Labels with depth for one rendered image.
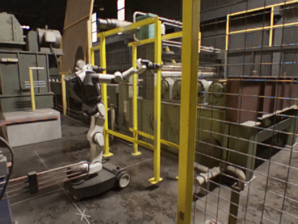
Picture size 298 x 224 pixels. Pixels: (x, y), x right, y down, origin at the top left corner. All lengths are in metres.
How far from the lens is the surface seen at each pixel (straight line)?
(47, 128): 4.62
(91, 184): 2.39
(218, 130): 2.81
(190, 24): 0.83
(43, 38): 5.51
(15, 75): 5.20
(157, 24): 2.26
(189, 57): 0.81
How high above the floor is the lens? 1.32
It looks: 10 degrees down
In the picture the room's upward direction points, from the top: straight up
